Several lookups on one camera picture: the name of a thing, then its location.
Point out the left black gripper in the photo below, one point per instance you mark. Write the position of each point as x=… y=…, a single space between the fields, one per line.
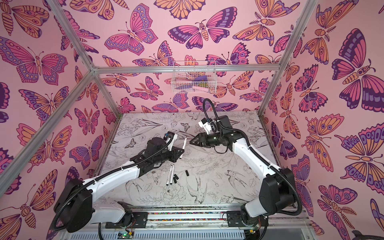
x=173 y=154

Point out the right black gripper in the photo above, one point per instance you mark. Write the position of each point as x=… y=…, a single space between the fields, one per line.
x=202 y=140

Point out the white pen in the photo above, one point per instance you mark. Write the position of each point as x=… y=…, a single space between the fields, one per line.
x=169 y=176
x=172 y=174
x=184 y=146

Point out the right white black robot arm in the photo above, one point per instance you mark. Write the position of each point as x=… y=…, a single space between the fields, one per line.
x=278 y=193

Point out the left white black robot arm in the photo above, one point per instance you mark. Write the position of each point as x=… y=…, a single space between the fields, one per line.
x=74 y=208

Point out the green circuit board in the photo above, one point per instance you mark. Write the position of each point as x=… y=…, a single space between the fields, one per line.
x=125 y=235

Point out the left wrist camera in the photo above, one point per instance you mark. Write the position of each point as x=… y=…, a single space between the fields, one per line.
x=170 y=138

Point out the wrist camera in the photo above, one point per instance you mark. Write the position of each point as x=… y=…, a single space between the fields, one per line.
x=170 y=138
x=208 y=125

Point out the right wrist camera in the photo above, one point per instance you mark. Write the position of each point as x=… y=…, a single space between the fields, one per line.
x=208 y=125

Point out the white wire basket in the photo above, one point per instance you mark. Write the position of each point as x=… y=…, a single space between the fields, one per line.
x=194 y=77

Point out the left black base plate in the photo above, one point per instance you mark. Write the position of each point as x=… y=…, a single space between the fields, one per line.
x=130 y=220

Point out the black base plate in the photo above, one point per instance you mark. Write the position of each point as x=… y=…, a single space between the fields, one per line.
x=237 y=219
x=130 y=220

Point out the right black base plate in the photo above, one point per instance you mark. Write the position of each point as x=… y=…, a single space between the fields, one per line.
x=237 y=219

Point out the white slotted cable duct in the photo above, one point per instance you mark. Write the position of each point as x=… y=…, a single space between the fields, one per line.
x=181 y=235

